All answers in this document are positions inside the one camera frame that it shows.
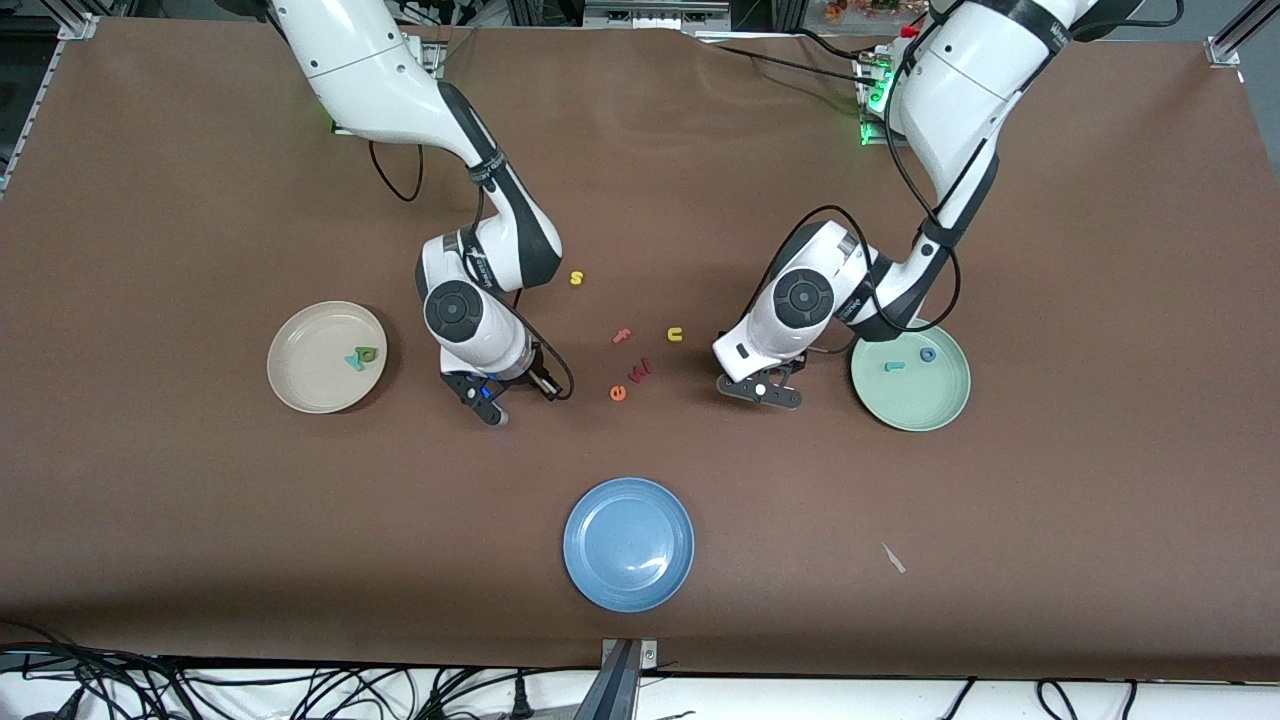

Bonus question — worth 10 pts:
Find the light green plate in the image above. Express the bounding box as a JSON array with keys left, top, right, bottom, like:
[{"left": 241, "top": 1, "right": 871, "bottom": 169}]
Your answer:
[{"left": 850, "top": 318, "right": 972, "bottom": 433}]

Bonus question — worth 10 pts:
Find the blue plate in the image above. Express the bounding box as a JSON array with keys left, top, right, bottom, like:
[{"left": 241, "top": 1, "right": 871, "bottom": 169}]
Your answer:
[{"left": 563, "top": 477, "right": 696, "bottom": 613}]

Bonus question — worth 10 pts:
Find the beige brown plate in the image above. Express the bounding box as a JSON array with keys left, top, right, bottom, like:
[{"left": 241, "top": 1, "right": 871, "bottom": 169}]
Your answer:
[{"left": 267, "top": 301, "right": 389, "bottom": 415}]

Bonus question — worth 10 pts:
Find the grey metal box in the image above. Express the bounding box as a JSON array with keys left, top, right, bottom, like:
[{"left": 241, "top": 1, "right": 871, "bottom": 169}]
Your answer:
[{"left": 583, "top": 0, "right": 733, "bottom": 33}]

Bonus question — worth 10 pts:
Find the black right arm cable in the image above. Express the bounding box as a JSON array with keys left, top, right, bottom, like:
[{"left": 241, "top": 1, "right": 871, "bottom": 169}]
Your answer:
[{"left": 367, "top": 140, "right": 577, "bottom": 403}]

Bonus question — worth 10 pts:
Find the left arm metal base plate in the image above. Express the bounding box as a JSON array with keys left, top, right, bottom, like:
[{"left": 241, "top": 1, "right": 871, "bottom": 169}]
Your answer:
[{"left": 853, "top": 50, "right": 898, "bottom": 148}]

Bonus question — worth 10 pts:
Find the metal table edge bracket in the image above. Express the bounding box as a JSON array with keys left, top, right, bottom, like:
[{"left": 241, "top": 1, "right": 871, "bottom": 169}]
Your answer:
[{"left": 572, "top": 637, "right": 661, "bottom": 720}]

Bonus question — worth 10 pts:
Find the black cable on table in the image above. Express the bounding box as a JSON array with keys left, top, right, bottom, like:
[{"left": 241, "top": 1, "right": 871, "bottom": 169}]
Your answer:
[
  {"left": 712, "top": 44, "right": 867, "bottom": 81},
  {"left": 790, "top": 28, "right": 865, "bottom": 61}
]

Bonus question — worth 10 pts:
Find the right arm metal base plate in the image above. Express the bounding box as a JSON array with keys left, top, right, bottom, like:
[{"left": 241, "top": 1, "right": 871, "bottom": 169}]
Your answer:
[{"left": 330, "top": 40, "right": 443, "bottom": 137}]

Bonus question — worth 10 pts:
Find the aluminium frame corner bracket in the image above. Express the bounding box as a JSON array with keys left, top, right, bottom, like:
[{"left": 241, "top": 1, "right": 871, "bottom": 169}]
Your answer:
[{"left": 1204, "top": 0, "right": 1280, "bottom": 67}]

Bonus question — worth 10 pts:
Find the aluminium frame profile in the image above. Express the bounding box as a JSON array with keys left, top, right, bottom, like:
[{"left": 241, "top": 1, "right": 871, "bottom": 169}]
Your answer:
[{"left": 0, "top": 14, "right": 101, "bottom": 197}]

